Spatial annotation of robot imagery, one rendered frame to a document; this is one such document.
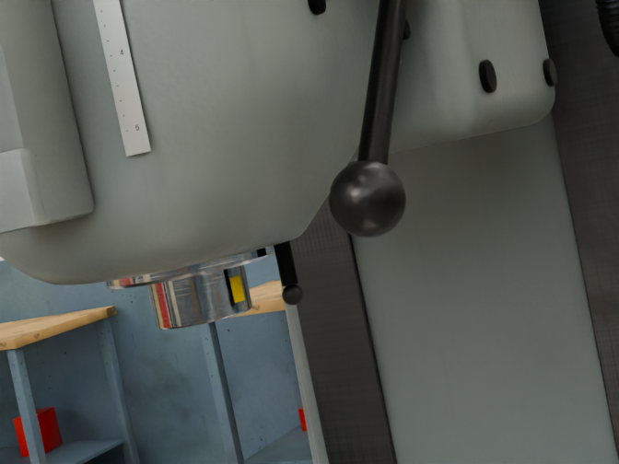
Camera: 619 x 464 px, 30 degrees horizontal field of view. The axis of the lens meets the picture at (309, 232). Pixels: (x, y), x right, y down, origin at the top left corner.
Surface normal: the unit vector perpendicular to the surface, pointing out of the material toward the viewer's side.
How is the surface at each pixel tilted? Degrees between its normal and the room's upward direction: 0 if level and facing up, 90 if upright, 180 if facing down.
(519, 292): 90
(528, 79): 90
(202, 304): 90
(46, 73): 90
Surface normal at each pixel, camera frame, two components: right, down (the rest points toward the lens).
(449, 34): 0.31, -0.01
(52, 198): 0.88, -0.15
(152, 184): -0.14, 0.23
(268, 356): -0.44, 0.14
